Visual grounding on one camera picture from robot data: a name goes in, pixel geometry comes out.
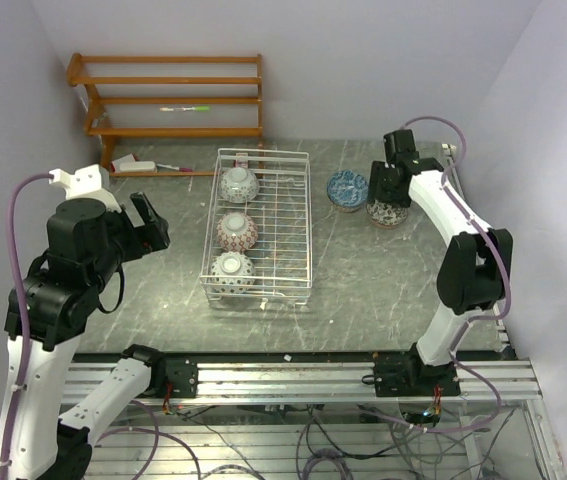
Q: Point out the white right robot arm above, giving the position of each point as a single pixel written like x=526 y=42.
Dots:
x=473 y=276

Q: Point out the wooden shelf rack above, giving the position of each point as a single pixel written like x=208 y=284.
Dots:
x=124 y=94

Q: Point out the white eraser block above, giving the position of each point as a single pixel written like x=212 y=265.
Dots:
x=131 y=164

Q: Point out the red diamond pattern bowl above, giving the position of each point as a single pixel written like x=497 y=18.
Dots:
x=236 y=232

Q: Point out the blue floral pattern bowl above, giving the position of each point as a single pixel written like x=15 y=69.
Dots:
x=347 y=190

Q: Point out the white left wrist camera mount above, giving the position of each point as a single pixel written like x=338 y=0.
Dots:
x=91 y=182

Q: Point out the aluminium rail frame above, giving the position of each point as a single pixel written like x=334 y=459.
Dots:
x=319 y=384

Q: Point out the white bowl with dot pattern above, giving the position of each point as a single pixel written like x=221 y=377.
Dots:
x=232 y=273

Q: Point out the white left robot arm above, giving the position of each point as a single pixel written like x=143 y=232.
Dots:
x=48 y=310

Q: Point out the blue triangle pattern bowl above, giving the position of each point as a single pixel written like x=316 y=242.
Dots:
x=239 y=185

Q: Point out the white wire dish rack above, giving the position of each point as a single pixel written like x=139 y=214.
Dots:
x=282 y=256

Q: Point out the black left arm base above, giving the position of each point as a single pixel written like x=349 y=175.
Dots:
x=180 y=378

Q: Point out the pink marker pen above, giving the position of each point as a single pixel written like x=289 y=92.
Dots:
x=174 y=168

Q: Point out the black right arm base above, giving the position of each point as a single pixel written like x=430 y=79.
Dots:
x=403 y=374

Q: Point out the brown leaf pattern bowl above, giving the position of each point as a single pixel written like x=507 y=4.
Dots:
x=385 y=215

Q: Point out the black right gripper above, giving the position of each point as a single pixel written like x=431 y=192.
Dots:
x=379 y=170

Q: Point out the green marker pen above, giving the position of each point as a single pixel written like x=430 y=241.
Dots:
x=195 y=108

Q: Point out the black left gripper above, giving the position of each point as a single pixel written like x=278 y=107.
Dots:
x=150 y=236

